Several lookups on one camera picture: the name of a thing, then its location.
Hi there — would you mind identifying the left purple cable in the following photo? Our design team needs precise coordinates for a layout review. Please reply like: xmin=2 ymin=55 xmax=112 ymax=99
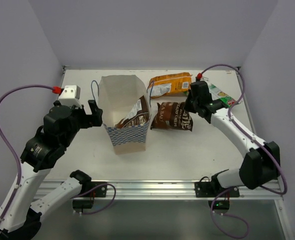
xmin=0 ymin=84 xmax=117 ymax=233

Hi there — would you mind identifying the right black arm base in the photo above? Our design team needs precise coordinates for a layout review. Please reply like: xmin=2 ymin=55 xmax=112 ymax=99
xmin=194 ymin=176 xmax=240 ymax=213

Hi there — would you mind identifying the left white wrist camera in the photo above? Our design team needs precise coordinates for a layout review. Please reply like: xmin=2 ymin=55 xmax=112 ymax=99
xmin=58 ymin=85 xmax=83 ymax=109

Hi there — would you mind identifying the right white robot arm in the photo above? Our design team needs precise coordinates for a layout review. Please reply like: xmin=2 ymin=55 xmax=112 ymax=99
xmin=184 ymin=80 xmax=281 ymax=197

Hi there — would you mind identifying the blue checkered paper bag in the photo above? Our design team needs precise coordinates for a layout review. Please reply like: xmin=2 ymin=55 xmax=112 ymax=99
xmin=97 ymin=75 xmax=151 ymax=155

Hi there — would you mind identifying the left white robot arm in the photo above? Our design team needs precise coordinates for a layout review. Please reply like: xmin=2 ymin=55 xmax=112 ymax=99
xmin=0 ymin=100 xmax=103 ymax=240

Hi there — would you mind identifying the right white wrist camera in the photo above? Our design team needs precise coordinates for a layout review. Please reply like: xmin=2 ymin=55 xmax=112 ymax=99
xmin=195 ymin=72 xmax=209 ymax=82

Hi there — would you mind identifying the green Chuba snack bag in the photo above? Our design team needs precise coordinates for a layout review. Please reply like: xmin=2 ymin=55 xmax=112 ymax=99
xmin=206 ymin=80 xmax=243 ymax=108

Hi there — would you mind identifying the aluminium front rail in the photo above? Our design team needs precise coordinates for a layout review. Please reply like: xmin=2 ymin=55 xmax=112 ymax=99
xmin=29 ymin=178 xmax=285 ymax=201

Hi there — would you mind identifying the orange chips bag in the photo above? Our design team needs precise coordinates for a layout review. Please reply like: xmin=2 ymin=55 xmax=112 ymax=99
xmin=147 ymin=72 xmax=192 ymax=99

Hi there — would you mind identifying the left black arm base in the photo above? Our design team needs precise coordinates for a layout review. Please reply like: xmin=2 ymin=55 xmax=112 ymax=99
xmin=72 ymin=181 xmax=107 ymax=213

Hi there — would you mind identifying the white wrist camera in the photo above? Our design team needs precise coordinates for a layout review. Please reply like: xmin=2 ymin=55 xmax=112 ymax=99
xmin=195 ymin=72 xmax=209 ymax=82
xmin=58 ymin=85 xmax=83 ymax=109

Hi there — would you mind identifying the brown chocolate snack bag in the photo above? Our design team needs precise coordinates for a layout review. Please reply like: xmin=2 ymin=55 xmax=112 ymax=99
xmin=150 ymin=102 xmax=194 ymax=131

